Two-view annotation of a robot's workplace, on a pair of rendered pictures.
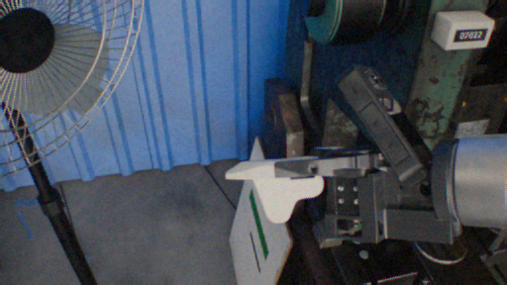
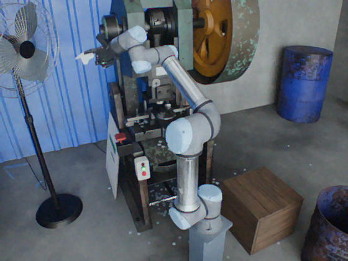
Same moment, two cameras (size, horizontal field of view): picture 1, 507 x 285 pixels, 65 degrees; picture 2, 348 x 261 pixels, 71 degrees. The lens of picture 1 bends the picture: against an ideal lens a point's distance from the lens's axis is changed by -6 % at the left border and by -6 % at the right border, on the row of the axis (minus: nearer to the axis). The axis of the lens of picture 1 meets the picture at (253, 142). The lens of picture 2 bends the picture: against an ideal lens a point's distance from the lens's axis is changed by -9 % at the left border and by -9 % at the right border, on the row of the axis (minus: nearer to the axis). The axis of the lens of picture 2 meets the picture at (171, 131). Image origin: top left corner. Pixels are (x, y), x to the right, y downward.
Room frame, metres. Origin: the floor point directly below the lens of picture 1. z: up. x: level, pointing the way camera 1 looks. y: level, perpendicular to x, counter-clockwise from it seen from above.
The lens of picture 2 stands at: (-0.98, -0.22, 1.52)
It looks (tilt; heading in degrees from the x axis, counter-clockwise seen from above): 28 degrees down; 351
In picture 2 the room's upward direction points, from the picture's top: 2 degrees counter-clockwise
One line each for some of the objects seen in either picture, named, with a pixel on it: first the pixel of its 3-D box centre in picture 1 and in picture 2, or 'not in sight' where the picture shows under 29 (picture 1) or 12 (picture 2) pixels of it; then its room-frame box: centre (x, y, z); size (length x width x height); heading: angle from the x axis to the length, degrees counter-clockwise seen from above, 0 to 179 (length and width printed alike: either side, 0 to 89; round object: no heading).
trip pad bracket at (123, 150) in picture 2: not in sight; (125, 155); (0.41, -0.14, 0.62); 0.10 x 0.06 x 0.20; 102
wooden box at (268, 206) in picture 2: not in sight; (258, 208); (0.20, -0.99, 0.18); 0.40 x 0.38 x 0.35; 14
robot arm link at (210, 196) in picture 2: not in sight; (208, 200); (-0.07, -0.52, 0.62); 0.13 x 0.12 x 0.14; 117
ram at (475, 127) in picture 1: (454, 129); (159, 73); (0.66, -0.41, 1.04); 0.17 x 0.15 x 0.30; 12
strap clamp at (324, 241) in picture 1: (351, 220); (136, 115); (0.67, -0.24, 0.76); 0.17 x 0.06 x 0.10; 102
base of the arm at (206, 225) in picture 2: not in sight; (208, 216); (-0.07, -0.53, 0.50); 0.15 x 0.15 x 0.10
